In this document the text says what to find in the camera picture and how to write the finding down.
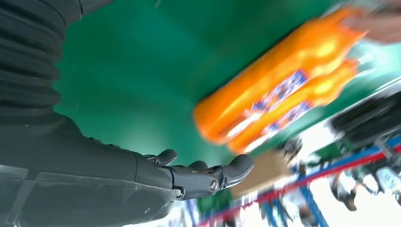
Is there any brown cardboard box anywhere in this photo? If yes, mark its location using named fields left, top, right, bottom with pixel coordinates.
left=230, top=152, right=293, bottom=199

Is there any white table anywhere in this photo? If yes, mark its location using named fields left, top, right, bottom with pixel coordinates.
left=247, top=75, right=401, bottom=189

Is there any black carrying case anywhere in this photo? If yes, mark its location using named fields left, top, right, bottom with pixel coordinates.
left=329, top=92, right=401, bottom=149

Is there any person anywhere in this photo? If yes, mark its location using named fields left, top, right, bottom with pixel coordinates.
left=340, top=0, right=401, bottom=44

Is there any black purple cable bundle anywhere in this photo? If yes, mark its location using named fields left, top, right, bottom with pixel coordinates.
left=275, top=138, right=304, bottom=162

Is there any blue metal cart frame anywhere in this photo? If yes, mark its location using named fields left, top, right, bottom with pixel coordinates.
left=184, top=134, right=401, bottom=227

